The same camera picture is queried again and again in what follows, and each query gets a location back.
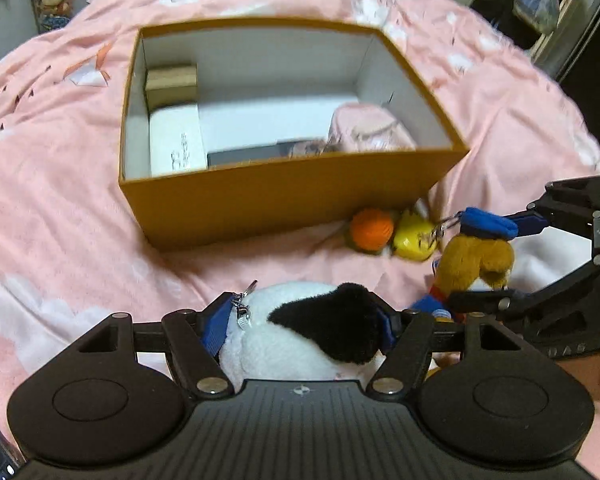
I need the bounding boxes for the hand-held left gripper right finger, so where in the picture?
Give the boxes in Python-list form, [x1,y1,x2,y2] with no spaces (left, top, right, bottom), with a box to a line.
[365,292,518,400]

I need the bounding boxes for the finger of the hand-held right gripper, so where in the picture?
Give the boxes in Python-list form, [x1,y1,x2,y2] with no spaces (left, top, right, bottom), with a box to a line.
[447,252,600,323]
[500,187,600,237]

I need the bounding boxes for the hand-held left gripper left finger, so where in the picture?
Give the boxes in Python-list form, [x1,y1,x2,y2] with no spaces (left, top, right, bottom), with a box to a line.
[75,291,238,398]

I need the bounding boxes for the brown plush dog blue hat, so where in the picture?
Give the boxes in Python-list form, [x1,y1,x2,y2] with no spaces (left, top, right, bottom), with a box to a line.
[409,206,520,323]

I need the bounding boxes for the white plush toy black ear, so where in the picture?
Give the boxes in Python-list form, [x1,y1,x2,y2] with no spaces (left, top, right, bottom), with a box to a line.
[219,280,388,382]

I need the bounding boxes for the orange cardboard box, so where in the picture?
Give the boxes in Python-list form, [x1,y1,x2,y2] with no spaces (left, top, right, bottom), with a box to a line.
[118,17,471,251]

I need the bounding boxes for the yellow toy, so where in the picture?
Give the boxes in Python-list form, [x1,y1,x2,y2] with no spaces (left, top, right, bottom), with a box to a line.
[392,210,443,262]

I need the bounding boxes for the orange round plush toy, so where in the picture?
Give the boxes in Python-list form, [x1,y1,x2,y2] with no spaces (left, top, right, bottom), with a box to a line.
[347,209,396,256]

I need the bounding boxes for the pink pouch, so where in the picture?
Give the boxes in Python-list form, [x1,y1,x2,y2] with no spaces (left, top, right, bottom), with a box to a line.
[327,101,417,153]

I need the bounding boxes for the long white box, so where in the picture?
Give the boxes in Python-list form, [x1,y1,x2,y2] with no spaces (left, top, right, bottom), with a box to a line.
[148,102,208,177]

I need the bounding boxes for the pink printed bedding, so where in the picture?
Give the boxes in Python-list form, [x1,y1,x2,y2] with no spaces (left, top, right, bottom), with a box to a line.
[0,0,600,480]

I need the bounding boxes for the clear plastic bag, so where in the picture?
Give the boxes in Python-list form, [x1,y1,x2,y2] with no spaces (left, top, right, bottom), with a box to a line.
[512,0,561,36]

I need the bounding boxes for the small gold box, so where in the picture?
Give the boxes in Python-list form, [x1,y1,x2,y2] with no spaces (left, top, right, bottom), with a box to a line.
[145,64,199,111]

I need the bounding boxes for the beige plush bear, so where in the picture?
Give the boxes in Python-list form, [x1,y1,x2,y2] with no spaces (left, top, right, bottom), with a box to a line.
[40,0,74,17]

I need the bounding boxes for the metal door frame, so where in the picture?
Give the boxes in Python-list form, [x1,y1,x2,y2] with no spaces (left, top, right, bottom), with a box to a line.
[530,0,600,81]

